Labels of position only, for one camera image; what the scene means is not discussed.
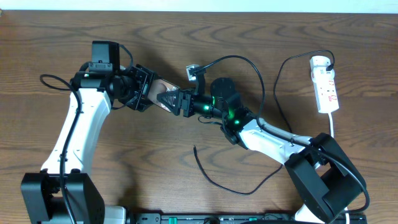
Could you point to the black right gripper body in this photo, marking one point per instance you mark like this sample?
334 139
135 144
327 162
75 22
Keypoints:
189 111

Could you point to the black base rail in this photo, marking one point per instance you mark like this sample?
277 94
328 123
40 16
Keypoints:
157 218

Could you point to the white power strip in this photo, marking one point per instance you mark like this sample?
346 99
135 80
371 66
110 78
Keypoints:
324 85

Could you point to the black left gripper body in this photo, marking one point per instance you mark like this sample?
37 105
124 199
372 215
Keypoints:
143 89

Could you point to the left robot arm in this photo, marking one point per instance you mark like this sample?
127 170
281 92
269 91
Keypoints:
62 191

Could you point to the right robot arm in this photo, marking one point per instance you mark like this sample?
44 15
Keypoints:
324 177

